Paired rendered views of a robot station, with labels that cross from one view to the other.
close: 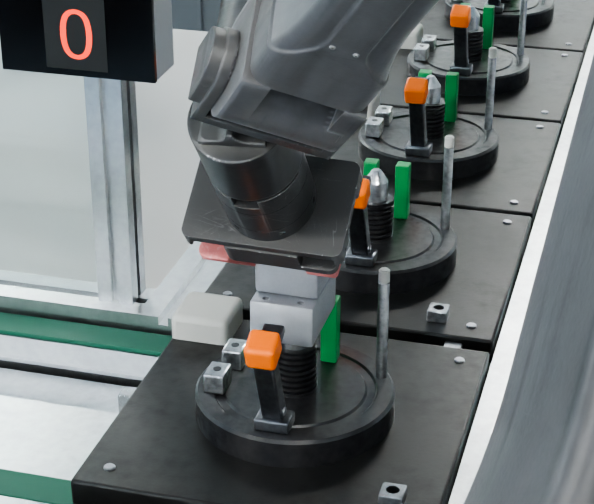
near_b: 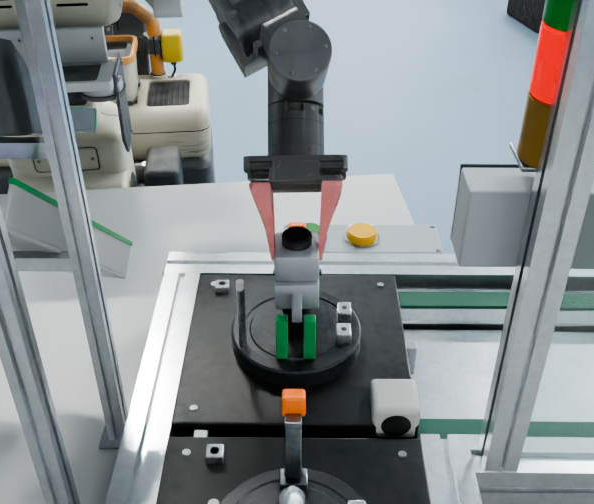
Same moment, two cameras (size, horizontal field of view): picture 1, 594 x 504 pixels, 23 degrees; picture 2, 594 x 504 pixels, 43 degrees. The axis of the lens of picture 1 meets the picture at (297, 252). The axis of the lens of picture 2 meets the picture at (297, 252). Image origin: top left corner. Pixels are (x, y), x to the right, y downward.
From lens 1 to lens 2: 147 cm
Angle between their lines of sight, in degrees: 117
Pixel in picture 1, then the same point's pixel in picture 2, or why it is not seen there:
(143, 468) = (362, 287)
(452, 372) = (198, 394)
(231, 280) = (410, 476)
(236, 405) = (325, 306)
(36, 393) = not seen: hidden behind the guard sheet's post
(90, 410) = (457, 404)
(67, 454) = (442, 364)
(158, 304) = (458, 450)
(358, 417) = (249, 310)
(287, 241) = not seen: hidden behind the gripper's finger
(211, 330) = (381, 382)
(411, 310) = (239, 464)
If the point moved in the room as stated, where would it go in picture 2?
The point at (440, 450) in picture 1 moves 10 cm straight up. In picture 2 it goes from (200, 326) to (192, 254)
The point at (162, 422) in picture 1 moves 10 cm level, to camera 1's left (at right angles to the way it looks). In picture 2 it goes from (371, 318) to (453, 303)
